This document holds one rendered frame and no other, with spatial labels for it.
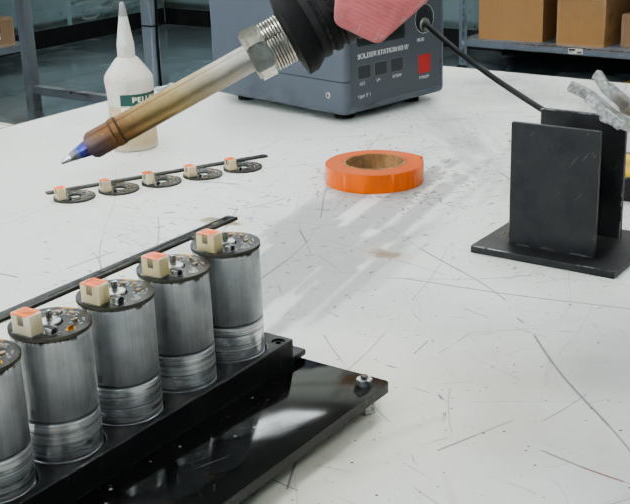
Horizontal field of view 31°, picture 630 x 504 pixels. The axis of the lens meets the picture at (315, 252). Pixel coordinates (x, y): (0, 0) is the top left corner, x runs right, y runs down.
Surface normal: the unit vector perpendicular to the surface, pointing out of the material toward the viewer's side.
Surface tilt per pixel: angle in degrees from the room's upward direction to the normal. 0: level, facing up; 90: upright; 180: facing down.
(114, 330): 90
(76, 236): 0
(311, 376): 0
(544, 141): 90
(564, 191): 90
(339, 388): 0
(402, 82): 90
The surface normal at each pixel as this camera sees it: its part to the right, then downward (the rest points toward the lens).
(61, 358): 0.39, 0.29
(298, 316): -0.04, -0.94
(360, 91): 0.70, 0.22
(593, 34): -0.66, 0.22
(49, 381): 0.05, 0.33
